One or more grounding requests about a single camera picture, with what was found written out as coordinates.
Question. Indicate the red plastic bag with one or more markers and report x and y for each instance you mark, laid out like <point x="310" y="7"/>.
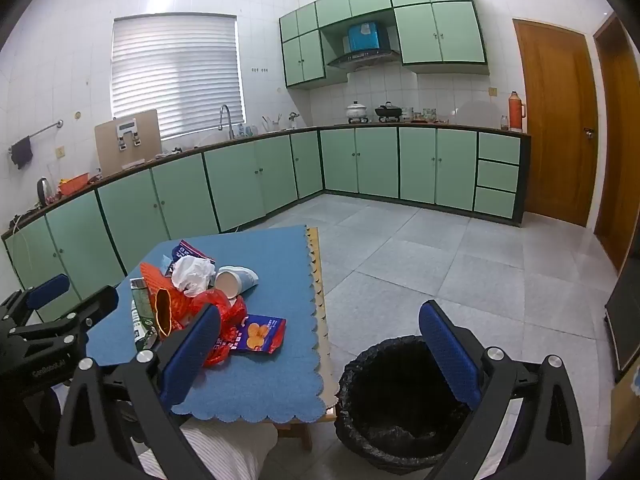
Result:
<point x="227" y="317"/>

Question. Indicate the person's striped pants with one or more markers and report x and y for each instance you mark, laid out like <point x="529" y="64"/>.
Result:
<point x="215" y="452"/>

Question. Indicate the orange plastic basket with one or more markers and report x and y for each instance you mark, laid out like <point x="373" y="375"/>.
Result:
<point x="74" y="185"/>

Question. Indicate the white cooking pot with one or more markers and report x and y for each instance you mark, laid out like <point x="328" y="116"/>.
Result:
<point x="357" y="111"/>

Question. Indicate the green lower cabinets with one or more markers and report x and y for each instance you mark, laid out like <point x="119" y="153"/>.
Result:
<point x="380" y="165"/>

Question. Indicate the steel kettle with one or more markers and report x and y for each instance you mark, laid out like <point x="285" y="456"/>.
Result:
<point x="44" y="191"/>

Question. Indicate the row of glass jars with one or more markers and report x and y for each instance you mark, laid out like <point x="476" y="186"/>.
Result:
<point x="425" y="116"/>

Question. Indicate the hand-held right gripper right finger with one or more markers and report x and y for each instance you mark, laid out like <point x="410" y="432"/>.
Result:
<point x="450" y="355"/>

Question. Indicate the orange thermos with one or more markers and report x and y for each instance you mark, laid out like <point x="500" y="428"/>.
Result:
<point x="516" y="112"/>

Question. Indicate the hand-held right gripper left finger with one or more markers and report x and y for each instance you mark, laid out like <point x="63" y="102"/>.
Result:
<point x="192" y="355"/>

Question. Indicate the blue red snack packet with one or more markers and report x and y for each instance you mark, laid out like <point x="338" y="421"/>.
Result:
<point x="182" y="251"/>
<point x="260" y="335"/>

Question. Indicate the steel faucet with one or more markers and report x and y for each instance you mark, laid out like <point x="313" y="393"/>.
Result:
<point x="225" y="110"/>

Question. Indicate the steel towel rail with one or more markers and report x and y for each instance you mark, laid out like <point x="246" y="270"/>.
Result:
<point x="42" y="130"/>

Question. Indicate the green cabinets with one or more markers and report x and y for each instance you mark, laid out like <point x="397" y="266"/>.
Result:
<point x="380" y="165"/>
<point x="435" y="30"/>

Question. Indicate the white window blind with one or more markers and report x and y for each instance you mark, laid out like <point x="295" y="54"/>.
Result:
<point x="177" y="77"/>

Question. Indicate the wooden door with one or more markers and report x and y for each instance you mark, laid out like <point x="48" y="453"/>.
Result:
<point x="620" y="150"/>
<point x="552" y="125"/>

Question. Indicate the black bagged trash bin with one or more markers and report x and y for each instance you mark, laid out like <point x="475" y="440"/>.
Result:
<point x="400" y="410"/>

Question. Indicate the green upper cabinets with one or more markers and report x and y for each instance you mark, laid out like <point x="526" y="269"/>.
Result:
<point x="435" y="30"/>

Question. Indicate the black wok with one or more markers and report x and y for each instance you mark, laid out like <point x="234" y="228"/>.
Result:
<point x="387" y="110"/>

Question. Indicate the range hood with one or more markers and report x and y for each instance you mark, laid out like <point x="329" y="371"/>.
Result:
<point x="362" y="59"/>

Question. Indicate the blue box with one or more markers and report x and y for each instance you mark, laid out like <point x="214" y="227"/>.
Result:
<point x="365" y="36"/>

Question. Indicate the dark hanging towel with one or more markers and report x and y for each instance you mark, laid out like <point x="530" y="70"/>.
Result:
<point x="21" y="152"/>

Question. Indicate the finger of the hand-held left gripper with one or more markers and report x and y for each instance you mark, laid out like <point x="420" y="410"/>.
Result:
<point x="95" y="304"/>
<point x="47" y="292"/>

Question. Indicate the orange foam net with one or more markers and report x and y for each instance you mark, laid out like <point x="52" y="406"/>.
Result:
<point x="150" y="276"/>
<point x="167" y="312"/>

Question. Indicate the black box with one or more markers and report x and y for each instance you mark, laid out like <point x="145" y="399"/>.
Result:
<point x="625" y="315"/>

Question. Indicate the utensil holder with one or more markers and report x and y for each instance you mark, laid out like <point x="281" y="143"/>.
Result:
<point x="272" y="124"/>

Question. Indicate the wooden table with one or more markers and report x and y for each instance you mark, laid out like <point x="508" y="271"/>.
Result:
<point x="320" y="280"/>

